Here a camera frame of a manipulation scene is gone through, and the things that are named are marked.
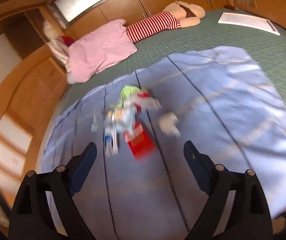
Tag red cardboard box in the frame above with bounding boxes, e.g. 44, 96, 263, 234
123, 121, 156, 160

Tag white stuffed plastic bags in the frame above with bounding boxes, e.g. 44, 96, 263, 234
42, 19, 63, 40

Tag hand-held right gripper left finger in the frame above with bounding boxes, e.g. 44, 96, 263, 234
8, 142, 98, 240

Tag white rectangular tray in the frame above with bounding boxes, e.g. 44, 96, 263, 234
218, 12, 281, 36

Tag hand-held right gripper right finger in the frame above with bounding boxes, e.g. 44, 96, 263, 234
183, 141, 274, 240

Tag pale plush cushion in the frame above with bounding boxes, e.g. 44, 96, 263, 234
67, 72, 80, 84

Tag clear plastic wrapper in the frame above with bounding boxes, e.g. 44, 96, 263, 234
91, 115, 103, 133

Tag blue striped bed sheet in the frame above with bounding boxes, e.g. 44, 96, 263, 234
42, 45, 286, 240

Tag white and red hanging cloth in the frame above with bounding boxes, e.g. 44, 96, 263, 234
47, 36, 75, 68

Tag green paper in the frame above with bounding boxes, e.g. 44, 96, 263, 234
120, 85, 141, 107

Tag plush doll with striped shirt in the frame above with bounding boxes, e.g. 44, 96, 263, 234
126, 1, 206, 43

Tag wooden bunk bed frame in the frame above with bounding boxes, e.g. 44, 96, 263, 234
0, 0, 286, 230

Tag green patterned bed mat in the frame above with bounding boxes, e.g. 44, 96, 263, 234
63, 9, 286, 120

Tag white plastic wrapper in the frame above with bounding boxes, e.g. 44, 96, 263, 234
118, 107, 136, 133

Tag pink pillow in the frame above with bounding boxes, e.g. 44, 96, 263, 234
67, 19, 138, 83

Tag wooden wardrobe shelf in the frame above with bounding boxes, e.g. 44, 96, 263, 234
0, 12, 53, 60

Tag white tissue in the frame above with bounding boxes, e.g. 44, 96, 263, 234
158, 112, 181, 138

